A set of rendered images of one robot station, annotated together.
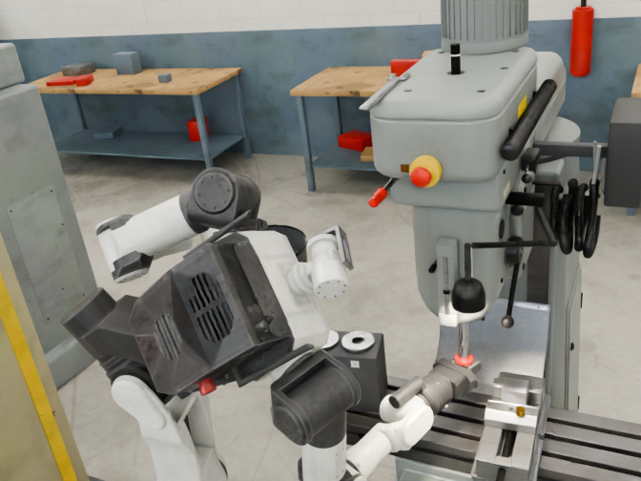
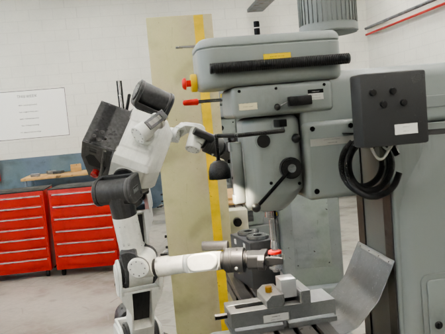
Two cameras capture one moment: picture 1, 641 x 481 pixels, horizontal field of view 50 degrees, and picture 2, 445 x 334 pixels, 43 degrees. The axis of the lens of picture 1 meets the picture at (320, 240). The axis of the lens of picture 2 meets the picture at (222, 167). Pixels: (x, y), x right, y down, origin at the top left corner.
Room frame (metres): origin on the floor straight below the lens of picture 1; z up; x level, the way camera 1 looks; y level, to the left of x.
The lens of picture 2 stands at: (0.18, -1.79, 1.64)
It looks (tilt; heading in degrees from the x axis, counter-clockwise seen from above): 5 degrees down; 54
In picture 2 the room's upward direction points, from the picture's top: 5 degrees counter-clockwise
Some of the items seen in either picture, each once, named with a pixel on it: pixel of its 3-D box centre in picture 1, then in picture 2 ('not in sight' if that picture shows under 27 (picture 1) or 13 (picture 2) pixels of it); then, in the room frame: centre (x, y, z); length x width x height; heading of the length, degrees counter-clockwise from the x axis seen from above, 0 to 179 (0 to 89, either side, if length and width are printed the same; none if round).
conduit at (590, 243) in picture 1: (565, 217); (364, 164); (1.58, -0.63, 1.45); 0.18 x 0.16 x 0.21; 152
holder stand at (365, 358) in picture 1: (343, 368); (254, 256); (1.59, -0.02, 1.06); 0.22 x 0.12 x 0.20; 73
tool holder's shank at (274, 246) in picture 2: (463, 339); (273, 234); (1.43, -0.33, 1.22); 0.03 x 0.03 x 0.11
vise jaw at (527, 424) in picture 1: (511, 416); (270, 295); (1.32, -0.41, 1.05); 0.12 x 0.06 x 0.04; 65
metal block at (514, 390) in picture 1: (515, 394); (286, 285); (1.37, -0.44, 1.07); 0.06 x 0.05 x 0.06; 65
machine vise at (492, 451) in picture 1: (512, 420); (278, 304); (1.35, -0.43, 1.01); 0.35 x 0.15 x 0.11; 155
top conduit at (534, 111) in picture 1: (529, 115); (280, 63); (1.40, -0.47, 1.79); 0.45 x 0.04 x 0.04; 152
